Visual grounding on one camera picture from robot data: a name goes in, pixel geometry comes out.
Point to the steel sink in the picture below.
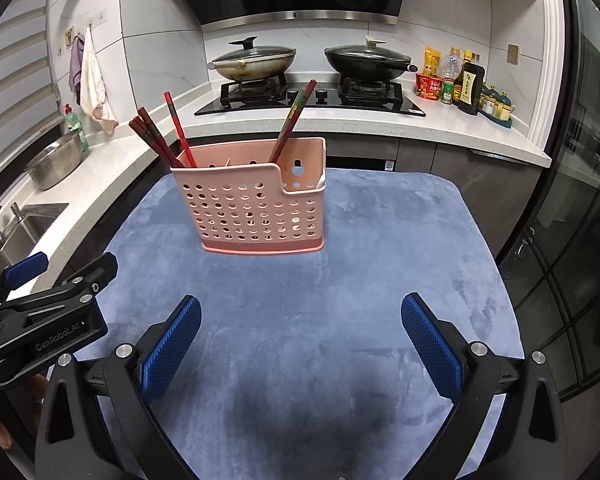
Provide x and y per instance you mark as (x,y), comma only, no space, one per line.
(35,220)

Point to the black gas stove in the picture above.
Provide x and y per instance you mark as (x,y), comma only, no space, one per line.
(360,105)

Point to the green chopstick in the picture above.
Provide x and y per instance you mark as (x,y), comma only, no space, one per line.
(287,120)
(293,115)

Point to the green condiment jar set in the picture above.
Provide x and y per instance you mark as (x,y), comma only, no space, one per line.
(497,105)

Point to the person's left hand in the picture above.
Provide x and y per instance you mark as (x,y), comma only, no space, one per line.
(0,430)

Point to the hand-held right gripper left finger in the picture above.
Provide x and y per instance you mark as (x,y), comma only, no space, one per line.
(172,345)

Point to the steel colander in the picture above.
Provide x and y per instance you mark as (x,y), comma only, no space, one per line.
(55,165)

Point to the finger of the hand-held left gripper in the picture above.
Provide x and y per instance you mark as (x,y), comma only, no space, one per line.
(25,266)
(97,267)

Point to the yellow-capped oil bottle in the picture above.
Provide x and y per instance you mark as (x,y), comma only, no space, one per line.
(467,56)

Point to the small green-capped jar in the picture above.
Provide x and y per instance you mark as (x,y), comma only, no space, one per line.
(447,94)

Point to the blue fleece mat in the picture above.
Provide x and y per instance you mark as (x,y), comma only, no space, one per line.
(330,285)

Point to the green dish soap bottle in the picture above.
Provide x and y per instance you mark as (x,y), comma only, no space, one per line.
(75,127)

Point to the purple cloth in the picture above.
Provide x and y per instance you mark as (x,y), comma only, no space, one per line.
(76,62)

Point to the black wok with lid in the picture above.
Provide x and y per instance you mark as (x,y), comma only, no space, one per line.
(365,62)

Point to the white wall socket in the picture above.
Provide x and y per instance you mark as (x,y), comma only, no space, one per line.
(100,17)

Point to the red instant noodle cup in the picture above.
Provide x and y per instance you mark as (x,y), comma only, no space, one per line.
(428,87)

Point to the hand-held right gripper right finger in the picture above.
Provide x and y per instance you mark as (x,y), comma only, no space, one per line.
(430,345)

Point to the tan wall socket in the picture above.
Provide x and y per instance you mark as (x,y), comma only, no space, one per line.
(70,36)

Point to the sink soap dispenser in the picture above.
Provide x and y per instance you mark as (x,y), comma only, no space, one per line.
(16,210)

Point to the pink perforated utensil holder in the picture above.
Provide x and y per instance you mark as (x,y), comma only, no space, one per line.
(240,200)

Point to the white towel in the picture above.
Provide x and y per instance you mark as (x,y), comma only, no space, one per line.
(92,85)

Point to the beige wok with glass lid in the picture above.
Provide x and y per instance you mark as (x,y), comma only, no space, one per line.
(255,62)

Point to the brown wall socket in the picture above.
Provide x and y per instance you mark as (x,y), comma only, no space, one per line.
(513,54)

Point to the black-framed glass door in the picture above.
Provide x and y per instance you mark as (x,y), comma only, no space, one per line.
(580,160)

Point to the yellow packet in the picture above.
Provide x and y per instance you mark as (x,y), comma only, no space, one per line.
(432,60)

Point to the clear plastic bottle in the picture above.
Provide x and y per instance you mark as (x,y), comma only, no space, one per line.
(451,67)

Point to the grey base cabinet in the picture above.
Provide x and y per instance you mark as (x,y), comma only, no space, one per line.
(480,185)

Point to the white kitchen counter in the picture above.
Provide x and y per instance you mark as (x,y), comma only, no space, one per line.
(430,135)

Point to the black built-in appliance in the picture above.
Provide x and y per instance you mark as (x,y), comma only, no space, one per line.
(360,152)

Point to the white window blinds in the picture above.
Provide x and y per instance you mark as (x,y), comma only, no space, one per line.
(15,85)

